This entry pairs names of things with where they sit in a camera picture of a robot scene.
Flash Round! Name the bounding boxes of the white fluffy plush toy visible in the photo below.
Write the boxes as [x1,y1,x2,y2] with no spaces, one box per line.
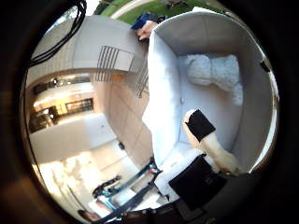
[185,53,245,106]

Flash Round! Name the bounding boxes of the black flat cable strap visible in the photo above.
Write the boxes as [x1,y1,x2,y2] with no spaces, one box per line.
[93,174,163,223]

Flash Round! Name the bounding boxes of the teal cable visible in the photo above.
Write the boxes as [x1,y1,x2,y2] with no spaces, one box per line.
[101,162,162,213]

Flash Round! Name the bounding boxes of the white fabric container box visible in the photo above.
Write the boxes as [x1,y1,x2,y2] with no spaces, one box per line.
[142,11,278,174]

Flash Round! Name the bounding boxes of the black cable bundle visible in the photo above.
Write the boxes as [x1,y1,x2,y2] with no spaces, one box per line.
[29,0,88,68]

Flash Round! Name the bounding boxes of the person with blue sleeve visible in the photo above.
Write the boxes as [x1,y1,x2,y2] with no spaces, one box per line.
[130,12,166,42]

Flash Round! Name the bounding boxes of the metal railing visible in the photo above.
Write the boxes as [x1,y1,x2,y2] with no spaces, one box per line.
[95,45,150,99]

